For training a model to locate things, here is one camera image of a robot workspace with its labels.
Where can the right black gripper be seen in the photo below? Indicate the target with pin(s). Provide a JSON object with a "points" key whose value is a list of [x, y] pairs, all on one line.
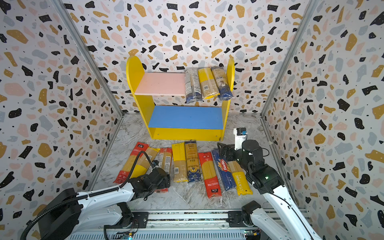
{"points": [[227, 151]]}

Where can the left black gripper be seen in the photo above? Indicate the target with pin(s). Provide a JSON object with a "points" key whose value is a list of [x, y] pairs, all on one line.
{"points": [[164, 184]]}

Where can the red ends clear spaghetti bag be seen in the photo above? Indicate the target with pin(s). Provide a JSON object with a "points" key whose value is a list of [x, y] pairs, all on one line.
{"points": [[165, 159]]}

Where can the yellow top spaghetti bag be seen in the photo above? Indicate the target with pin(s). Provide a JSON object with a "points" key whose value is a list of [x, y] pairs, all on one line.
{"points": [[208, 84], [180, 163]]}

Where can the dark blue spaghetti bag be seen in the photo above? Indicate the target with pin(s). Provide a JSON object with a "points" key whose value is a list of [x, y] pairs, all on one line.
{"points": [[192, 159]]}

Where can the yellow navy spaghetti bag figure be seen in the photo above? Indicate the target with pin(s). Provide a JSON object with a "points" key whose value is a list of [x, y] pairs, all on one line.
{"points": [[221, 80]]}

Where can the white label spaghetti bag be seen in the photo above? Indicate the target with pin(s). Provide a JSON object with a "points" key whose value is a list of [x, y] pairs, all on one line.
{"points": [[192, 86]]}

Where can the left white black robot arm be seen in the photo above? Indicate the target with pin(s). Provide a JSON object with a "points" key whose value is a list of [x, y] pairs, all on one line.
{"points": [[72, 212]]}

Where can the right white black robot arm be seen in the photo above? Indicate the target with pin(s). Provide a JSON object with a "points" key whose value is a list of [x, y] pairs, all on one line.
{"points": [[271, 186]]}

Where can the yellow shelf pink blue boards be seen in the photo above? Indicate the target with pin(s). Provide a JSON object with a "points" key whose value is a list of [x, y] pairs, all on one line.
{"points": [[182, 123]]}

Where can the blue Barilla spaghetti box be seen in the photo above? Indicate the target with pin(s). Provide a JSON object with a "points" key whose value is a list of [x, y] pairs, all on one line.
{"points": [[224, 171]]}

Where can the red top spaghetti bag far-left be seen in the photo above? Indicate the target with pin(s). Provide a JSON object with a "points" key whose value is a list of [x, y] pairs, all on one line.
{"points": [[125, 171]]}

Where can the yellow Statime spaghetti bag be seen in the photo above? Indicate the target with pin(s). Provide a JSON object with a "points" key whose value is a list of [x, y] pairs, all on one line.
{"points": [[239, 176]]}

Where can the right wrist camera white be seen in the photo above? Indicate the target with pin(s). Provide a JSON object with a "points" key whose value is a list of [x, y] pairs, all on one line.
{"points": [[240, 136]]}

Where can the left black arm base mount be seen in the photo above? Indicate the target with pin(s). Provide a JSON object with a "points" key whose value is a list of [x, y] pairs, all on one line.
{"points": [[133, 220]]}

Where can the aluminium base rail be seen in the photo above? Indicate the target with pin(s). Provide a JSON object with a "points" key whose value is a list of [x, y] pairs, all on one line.
{"points": [[181, 225]]}

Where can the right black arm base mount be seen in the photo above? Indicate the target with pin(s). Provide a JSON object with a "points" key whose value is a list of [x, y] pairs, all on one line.
{"points": [[242, 219]]}

